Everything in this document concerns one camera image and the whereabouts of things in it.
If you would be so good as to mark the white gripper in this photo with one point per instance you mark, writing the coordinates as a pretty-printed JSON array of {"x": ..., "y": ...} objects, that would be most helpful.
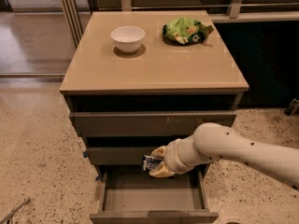
[{"x": 170, "y": 159}]

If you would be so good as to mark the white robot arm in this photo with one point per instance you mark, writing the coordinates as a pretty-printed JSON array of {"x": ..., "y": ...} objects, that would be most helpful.
[{"x": 212, "y": 142}]

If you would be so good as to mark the bottom open grey drawer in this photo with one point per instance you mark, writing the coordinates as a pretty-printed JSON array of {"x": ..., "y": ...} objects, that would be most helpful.
[{"x": 131, "y": 196}]

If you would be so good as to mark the middle grey drawer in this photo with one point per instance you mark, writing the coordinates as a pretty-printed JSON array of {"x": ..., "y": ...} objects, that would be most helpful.
[{"x": 127, "y": 155}]

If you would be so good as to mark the top grey drawer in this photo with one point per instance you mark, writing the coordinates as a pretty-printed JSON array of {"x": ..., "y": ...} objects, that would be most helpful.
[{"x": 119, "y": 124}]

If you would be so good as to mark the grey drawer cabinet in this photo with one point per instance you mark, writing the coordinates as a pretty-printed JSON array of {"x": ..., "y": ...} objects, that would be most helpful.
[{"x": 159, "y": 77}]

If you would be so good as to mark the white ceramic bowl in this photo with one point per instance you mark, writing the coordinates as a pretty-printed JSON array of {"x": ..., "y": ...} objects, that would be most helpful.
[{"x": 128, "y": 39}]

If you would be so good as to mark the green chip bag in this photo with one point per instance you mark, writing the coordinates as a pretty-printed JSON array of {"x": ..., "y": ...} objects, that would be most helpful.
[{"x": 186, "y": 31}]

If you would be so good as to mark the metal rod on floor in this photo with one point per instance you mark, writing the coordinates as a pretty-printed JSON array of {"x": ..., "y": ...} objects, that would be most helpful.
[{"x": 8, "y": 218}]

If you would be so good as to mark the dark object on floor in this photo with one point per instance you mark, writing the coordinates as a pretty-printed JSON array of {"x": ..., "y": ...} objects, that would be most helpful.
[{"x": 293, "y": 106}]

